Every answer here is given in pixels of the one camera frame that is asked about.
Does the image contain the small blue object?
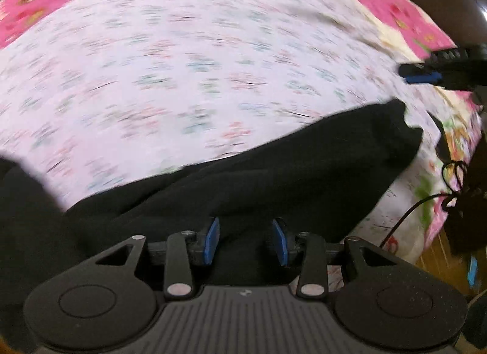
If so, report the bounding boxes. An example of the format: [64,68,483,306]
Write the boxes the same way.
[467,256,481,289]

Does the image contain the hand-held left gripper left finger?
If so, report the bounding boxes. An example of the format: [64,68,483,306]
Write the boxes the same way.
[93,217,221,298]

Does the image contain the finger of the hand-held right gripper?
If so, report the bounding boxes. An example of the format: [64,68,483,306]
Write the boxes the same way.
[398,63,444,85]

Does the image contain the black cable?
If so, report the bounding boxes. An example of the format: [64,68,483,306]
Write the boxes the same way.
[378,160,470,250]

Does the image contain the white floral bedsheet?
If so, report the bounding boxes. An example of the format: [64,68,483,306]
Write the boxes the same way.
[0,0,453,212]

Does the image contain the black pants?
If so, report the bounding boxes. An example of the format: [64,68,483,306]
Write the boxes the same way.
[0,99,424,339]

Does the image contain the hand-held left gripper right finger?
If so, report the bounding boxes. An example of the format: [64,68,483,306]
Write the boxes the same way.
[266,218,401,298]

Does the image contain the pink and cream floral blanket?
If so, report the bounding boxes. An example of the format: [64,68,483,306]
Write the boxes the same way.
[0,0,482,263]

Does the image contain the dark object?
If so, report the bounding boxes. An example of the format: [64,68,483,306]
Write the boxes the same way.
[443,184,487,258]

